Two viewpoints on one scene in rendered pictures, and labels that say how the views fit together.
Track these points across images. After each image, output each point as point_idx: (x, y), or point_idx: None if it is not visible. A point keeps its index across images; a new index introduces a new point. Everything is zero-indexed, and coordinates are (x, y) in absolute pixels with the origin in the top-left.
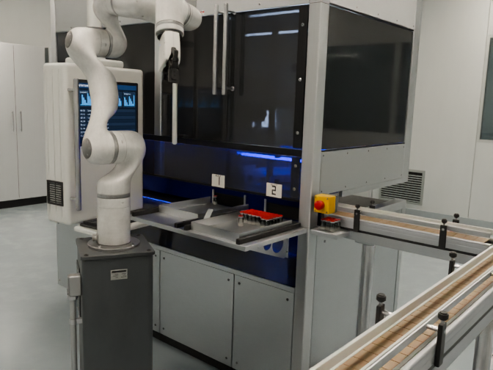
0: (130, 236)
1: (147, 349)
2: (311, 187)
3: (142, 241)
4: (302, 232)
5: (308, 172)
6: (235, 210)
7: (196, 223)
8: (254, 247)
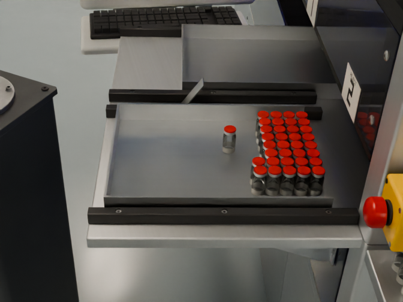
0: (32, 86)
1: None
2: (392, 145)
3: (16, 110)
4: (342, 244)
5: (397, 97)
6: (303, 91)
7: (116, 114)
8: (126, 245)
